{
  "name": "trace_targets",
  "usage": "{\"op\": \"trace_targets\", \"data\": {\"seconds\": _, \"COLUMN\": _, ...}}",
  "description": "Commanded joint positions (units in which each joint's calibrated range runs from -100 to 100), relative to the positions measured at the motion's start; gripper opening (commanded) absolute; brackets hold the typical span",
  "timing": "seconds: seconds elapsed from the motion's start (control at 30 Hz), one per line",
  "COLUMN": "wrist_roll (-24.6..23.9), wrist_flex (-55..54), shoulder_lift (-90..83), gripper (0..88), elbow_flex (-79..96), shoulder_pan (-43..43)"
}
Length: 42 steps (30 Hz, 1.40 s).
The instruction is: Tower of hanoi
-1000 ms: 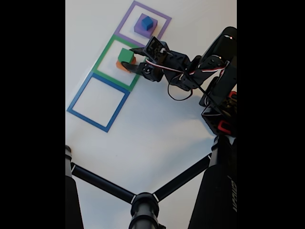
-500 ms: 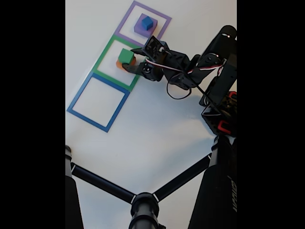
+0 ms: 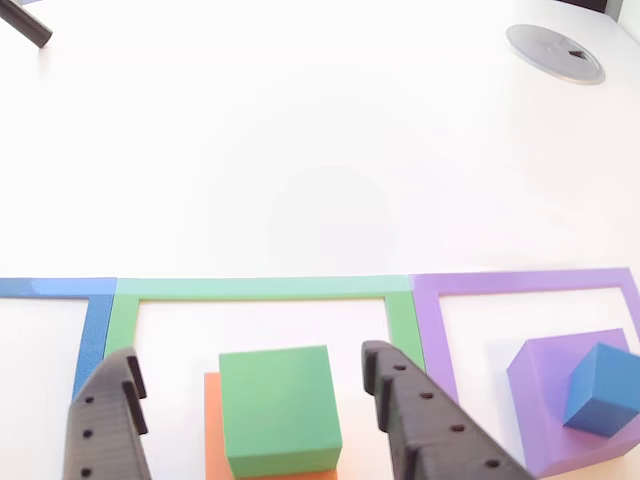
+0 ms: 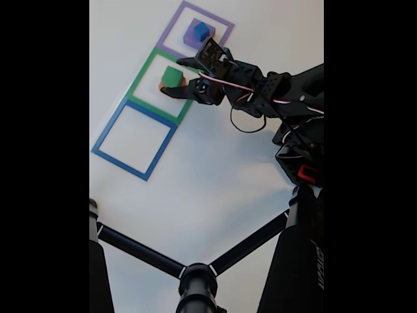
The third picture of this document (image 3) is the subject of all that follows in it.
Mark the purple square block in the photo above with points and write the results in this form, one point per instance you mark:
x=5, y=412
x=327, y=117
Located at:
x=535, y=400

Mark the orange square block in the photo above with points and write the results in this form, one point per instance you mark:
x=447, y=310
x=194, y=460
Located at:
x=215, y=430

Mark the green square block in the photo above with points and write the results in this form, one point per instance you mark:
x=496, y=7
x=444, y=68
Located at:
x=277, y=400

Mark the small blue cube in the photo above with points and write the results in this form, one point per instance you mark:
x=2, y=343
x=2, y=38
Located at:
x=600, y=390

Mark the purple square frame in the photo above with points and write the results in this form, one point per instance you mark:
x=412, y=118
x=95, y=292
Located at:
x=435, y=330

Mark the blue square frame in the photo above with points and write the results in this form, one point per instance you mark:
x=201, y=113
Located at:
x=92, y=330

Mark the green square frame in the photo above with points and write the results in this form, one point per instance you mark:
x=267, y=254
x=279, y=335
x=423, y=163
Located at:
x=250, y=288

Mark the black camera tripod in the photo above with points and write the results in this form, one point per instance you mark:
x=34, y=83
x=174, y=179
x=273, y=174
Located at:
x=27, y=25

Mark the dark window post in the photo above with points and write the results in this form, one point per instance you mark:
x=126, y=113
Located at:
x=595, y=5

